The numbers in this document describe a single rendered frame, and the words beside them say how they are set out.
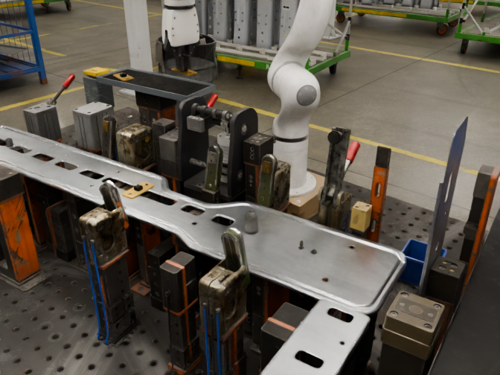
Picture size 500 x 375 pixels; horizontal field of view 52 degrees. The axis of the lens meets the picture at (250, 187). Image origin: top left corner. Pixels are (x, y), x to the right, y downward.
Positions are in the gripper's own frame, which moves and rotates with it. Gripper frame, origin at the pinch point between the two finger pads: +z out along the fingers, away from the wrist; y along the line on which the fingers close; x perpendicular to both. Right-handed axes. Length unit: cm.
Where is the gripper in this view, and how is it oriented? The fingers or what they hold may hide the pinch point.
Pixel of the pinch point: (183, 62)
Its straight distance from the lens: 153.4
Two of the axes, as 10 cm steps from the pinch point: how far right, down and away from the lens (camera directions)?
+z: 0.0, 8.8, 4.7
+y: -7.4, 3.2, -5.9
